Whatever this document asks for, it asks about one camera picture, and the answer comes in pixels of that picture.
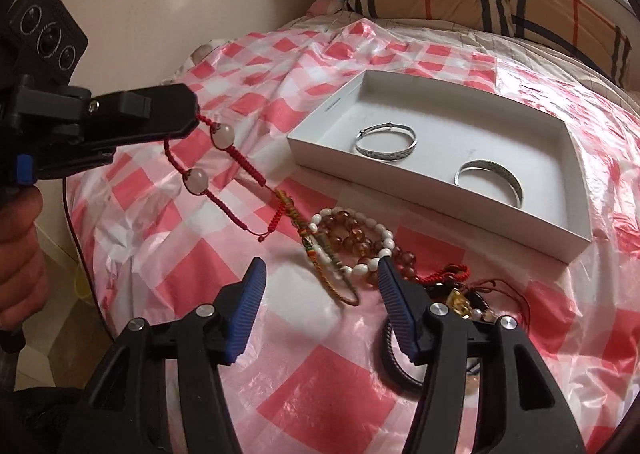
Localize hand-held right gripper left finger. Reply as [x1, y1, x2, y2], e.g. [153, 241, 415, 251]
[60, 257, 267, 454]

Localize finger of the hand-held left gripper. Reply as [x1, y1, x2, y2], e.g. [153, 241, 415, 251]
[82, 117, 199, 155]
[92, 83, 202, 129]

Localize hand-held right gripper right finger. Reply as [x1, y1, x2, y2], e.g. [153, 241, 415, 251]
[376, 257, 588, 454]

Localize black braided leather bracelet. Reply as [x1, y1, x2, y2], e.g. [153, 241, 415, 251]
[381, 319, 426, 390]

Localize white bead bracelet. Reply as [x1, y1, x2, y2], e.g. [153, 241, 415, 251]
[307, 208, 398, 280]

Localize red knot charm bracelet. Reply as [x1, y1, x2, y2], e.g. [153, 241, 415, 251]
[417, 263, 498, 325]

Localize red cord bracelet pale beads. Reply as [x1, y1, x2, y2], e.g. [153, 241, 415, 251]
[164, 114, 296, 242]

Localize amber bead bracelet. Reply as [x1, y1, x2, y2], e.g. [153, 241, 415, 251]
[320, 208, 418, 290]

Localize white cardboard box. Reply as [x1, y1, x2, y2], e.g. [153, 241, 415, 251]
[286, 69, 593, 265]

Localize person's left hand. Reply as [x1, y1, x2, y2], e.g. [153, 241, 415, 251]
[0, 189, 51, 330]

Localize silver bangle with clasp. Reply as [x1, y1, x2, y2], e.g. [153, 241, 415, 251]
[355, 124, 417, 164]

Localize wide silver bangle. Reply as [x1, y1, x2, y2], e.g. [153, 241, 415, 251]
[454, 159, 525, 209]

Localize pink cloth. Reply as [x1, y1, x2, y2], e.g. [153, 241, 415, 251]
[305, 0, 343, 18]

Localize multicolour woven bracelet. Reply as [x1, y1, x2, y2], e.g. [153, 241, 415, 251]
[272, 189, 361, 307]

